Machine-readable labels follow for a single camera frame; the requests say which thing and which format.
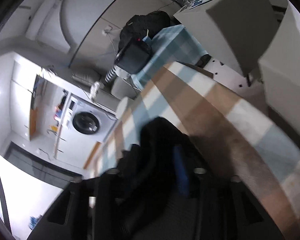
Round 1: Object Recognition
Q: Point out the black knit sweater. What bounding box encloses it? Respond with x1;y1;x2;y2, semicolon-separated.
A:
115;115;231;240

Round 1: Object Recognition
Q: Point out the black clothes pile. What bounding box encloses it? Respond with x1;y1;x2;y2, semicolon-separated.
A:
119;10;171;51

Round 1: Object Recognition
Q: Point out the checkered bed cover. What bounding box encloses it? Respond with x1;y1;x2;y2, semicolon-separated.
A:
92;62;300;239

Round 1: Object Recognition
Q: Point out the white front-load washing machine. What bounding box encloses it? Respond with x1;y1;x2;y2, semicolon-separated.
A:
62;95;117;142

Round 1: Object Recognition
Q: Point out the houndstooth pillow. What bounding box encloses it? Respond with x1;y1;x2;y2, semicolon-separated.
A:
104;65;117;84

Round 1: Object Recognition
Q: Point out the black storage bin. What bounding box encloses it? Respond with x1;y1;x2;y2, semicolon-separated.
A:
114;38;152;74

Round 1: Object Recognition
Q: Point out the grey sofa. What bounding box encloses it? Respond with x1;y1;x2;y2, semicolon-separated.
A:
71;67;140;102

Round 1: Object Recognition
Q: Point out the light blue checked cloth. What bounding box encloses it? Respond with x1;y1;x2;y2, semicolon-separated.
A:
132;24;207;90

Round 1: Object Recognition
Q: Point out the grey side table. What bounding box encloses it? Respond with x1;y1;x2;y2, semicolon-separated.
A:
174;0;279;76

